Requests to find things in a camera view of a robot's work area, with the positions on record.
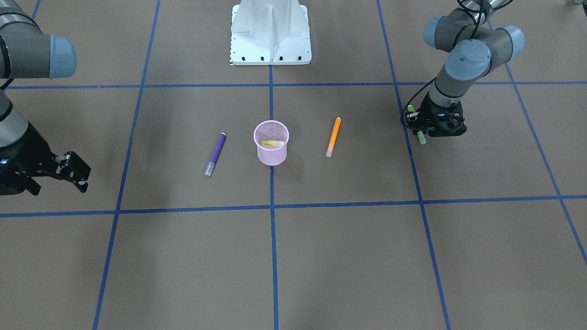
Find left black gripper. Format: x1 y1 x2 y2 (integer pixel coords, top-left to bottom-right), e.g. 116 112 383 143
405 95 467 137

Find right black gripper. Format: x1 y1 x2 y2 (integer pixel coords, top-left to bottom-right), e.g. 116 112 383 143
0 123 91 196

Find green highlighter pen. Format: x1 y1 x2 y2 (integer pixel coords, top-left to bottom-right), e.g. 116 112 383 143
407 104 427 145

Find orange highlighter pen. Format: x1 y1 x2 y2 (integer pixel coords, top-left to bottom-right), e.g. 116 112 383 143
326 117 342 158

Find purple highlighter pen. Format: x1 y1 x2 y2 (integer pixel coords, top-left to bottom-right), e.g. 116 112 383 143
204 132 227 177

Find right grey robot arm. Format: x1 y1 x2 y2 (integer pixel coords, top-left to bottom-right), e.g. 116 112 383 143
0 0 91 196

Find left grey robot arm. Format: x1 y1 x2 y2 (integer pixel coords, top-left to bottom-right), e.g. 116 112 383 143
401 0 526 143

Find pink mesh pen holder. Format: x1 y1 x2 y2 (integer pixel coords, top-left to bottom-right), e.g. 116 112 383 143
253 121 289 166

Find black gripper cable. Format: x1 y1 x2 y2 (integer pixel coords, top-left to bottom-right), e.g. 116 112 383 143
400 77 436 131

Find white pedestal column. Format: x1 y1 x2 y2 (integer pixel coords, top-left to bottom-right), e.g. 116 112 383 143
229 0 312 66

